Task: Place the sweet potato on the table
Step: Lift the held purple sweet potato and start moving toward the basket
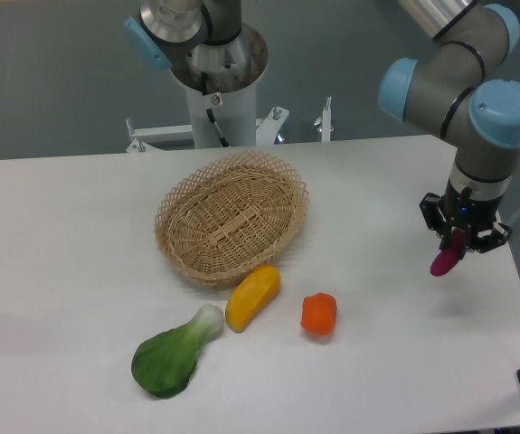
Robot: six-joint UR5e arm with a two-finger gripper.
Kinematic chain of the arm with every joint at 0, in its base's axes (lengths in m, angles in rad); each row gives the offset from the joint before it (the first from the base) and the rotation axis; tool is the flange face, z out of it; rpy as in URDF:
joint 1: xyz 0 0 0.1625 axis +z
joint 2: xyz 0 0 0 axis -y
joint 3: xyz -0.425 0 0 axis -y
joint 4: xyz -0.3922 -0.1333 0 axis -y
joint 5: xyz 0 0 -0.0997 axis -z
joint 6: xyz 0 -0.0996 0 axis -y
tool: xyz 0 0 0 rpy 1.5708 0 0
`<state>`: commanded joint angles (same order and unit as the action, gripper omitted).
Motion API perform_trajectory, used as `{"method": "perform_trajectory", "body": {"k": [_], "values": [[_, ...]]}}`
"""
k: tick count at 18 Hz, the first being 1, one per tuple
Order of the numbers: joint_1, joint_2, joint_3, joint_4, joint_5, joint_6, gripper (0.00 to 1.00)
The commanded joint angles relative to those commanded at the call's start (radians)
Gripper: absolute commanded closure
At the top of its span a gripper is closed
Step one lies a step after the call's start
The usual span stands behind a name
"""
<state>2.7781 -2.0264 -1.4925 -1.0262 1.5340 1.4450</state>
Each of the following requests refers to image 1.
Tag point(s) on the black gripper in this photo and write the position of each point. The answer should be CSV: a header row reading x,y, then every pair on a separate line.
x,y
471,206

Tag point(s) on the purple sweet potato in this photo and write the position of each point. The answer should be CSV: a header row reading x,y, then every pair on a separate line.
x,y
446,262

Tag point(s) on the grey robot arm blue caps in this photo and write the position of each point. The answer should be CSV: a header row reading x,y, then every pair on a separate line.
x,y
450,96

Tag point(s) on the orange persimmon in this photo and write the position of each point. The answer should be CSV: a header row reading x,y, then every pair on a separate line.
x,y
318,315

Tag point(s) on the yellow mango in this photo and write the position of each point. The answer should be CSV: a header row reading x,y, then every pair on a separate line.
x,y
251,296

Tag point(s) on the woven wicker basket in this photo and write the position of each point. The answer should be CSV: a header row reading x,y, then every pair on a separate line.
x,y
230,216

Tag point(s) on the green bok choy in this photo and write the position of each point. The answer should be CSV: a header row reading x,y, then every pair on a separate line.
x,y
164,364

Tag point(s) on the white metal base frame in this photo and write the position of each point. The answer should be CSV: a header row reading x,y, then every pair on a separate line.
x,y
211,132

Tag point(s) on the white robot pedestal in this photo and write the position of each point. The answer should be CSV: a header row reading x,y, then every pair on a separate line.
x,y
225,77

